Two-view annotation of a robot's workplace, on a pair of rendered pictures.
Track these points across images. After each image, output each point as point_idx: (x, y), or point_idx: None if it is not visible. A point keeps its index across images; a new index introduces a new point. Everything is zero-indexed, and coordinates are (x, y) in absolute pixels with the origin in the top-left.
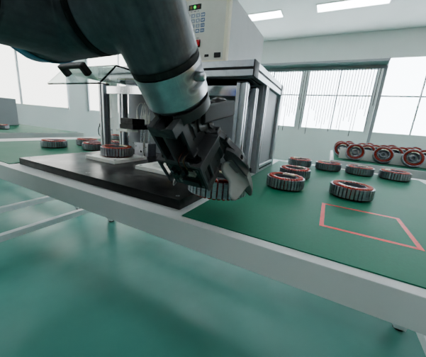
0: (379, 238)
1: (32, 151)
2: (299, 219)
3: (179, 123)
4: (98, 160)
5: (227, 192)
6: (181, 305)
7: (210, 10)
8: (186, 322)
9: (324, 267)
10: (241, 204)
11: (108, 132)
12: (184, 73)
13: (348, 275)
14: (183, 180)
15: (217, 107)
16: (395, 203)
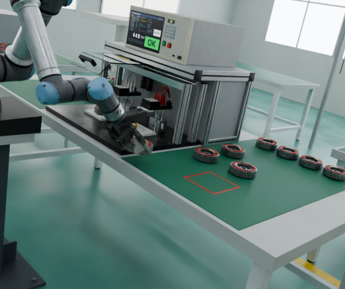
0: (202, 187)
1: None
2: (177, 172)
3: (112, 124)
4: (91, 115)
5: None
6: (137, 249)
7: (179, 27)
8: (135, 260)
9: (158, 184)
10: (157, 160)
11: None
12: (112, 112)
13: (163, 188)
14: (115, 141)
15: (132, 116)
16: (265, 184)
